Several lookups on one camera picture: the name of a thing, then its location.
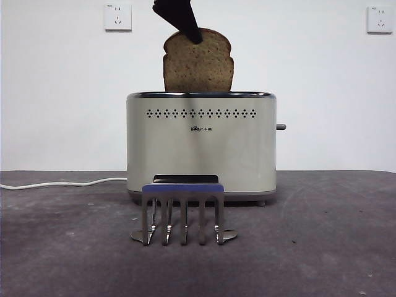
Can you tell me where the white power cable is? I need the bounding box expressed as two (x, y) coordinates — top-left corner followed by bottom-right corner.
(0, 176), (128, 191)

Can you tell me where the cream and steel toaster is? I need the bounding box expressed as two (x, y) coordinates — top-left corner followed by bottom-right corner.
(126, 91), (278, 207)

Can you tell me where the brown-crusted bread slice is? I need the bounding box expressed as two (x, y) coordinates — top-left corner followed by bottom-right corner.
(163, 27), (235, 93)

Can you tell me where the white wall socket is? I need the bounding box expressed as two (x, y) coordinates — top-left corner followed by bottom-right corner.
(104, 3), (132, 32)
(366, 6), (394, 35)

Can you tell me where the steel toast rack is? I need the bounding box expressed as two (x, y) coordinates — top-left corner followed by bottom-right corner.
(129, 174), (239, 247)

